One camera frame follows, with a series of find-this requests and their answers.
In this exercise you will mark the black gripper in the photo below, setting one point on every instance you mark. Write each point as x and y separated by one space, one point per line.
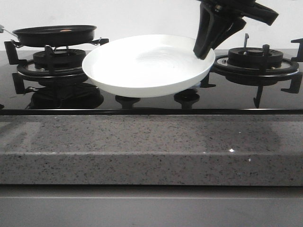
213 29

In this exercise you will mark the right black pan support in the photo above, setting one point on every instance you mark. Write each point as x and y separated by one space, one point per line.
288 71

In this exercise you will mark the left black pan support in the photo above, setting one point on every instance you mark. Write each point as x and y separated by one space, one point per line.
51 83

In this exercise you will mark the right black gas burner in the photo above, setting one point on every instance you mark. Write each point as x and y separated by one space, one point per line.
253 58

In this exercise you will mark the black pan support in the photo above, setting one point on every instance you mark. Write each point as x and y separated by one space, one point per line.
288 71
51 83

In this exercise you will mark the black frying pan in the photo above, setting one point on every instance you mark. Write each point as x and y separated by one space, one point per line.
51 35

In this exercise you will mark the black gas burner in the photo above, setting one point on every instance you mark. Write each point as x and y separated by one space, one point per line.
253 58
61 59

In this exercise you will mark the black glass cooktop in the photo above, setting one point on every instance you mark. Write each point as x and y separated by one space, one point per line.
217 94

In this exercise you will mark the left black gas burner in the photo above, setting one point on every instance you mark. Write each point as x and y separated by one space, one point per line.
61 59

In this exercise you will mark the white round plate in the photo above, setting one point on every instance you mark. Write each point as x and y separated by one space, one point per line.
146 65

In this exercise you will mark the grey cabinet front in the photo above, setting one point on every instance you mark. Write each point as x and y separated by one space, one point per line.
150 206

